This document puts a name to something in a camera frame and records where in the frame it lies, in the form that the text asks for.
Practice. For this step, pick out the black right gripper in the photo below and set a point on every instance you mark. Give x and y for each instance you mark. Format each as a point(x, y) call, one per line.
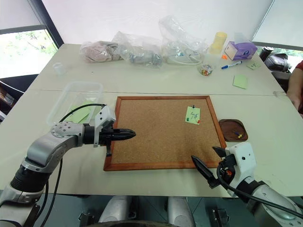
point(226, 163)

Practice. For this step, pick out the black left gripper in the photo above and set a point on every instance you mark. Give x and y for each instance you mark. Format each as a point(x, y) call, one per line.
point(109, 137)

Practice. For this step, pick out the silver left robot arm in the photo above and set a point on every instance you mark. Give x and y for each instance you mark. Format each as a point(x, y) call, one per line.
point(42, 151)

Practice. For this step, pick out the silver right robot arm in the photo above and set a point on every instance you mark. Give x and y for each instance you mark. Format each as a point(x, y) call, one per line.
point(272, 191)

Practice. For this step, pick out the wood-framed cork board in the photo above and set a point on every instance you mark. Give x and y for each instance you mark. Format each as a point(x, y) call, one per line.
point(156, 132)

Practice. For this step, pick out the yellow game pawn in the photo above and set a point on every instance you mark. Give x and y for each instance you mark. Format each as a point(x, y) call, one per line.
point(240, 136)

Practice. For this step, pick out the green handwritten sticky note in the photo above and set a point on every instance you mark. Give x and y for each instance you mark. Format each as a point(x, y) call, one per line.
point(193, 116)

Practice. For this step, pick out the small cup of pushpins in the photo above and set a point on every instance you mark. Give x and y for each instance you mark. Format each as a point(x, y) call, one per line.
point(206, 70)

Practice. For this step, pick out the small green scribbled note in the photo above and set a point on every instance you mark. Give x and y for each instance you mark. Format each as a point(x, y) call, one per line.
point(253, 66)

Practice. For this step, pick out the dark brown wooden tray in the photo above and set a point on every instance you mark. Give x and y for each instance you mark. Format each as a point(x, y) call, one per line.
point(230, 127)

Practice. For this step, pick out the silver rounded robot leg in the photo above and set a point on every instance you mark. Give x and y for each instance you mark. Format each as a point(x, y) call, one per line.
point(177, 209)
point(114, 209)

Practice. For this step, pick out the clear plastic container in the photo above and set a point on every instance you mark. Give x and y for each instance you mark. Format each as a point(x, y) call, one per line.
point(78, 92)

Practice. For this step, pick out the blank green sticky pad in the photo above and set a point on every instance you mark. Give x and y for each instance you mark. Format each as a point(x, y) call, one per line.
point(240, 82)

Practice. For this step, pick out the plastic bag with grey items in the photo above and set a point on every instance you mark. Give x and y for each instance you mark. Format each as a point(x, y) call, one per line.
point(139, 52)

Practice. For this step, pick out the plastic bag with pink cloth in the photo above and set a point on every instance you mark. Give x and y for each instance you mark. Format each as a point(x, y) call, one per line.
point(97, 50)

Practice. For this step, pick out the small clear plastic cup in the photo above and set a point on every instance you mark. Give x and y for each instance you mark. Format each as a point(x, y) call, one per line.
point(58, 69)

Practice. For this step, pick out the blue whiteboard marker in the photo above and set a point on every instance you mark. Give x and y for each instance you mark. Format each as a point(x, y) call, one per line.
point(231, 65)

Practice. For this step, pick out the small orange clip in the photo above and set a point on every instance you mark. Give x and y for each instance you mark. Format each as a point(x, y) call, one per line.
point(224, 57)

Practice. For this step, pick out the purple tissue box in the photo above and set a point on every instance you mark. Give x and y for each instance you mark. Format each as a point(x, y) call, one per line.
point(240, 50)

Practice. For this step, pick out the person's arm in red sleeve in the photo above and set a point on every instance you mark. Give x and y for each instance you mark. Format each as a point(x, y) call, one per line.
point(296, 82)

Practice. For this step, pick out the black chair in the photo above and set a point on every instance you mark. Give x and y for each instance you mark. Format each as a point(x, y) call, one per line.
point(275, 61)

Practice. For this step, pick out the pale yellow cylinder cup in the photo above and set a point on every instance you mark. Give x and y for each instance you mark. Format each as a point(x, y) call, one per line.
point(218, 42)

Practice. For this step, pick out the white tissue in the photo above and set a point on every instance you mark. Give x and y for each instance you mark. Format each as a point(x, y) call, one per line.
point(241, 37)

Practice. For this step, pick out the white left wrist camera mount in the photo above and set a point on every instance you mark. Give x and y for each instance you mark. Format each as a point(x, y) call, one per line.
point(104, 116)

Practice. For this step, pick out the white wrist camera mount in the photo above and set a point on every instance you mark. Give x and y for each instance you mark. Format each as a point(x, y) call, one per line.
point(243, 153)
point(104, 116)

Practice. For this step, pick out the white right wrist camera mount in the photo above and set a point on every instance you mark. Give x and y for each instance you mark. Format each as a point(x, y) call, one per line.
point(243, 153)

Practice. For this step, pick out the black window frame post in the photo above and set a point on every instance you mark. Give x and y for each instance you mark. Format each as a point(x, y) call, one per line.
point(53, 23)

